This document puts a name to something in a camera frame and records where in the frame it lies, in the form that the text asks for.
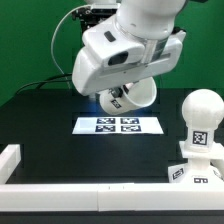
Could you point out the white lamp base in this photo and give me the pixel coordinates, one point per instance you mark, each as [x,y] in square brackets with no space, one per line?
[198,168]

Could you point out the white table fence frame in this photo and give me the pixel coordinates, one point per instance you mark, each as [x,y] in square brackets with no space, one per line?
[101,197]

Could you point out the white lamp shade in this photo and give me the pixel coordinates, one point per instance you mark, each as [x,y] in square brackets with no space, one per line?
[142,94]

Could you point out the black camera on stand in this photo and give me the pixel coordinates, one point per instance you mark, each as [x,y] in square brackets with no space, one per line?
[95,13]

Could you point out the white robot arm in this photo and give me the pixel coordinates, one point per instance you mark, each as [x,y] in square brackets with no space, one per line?
[148,19]

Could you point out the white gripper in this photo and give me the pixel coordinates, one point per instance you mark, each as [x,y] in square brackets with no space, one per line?
[111,58]

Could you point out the white marker sheet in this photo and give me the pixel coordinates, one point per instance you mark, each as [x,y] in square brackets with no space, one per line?
[117,125]

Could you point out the white lamp bulb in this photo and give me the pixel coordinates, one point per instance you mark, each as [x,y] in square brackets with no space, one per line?
[202,111]

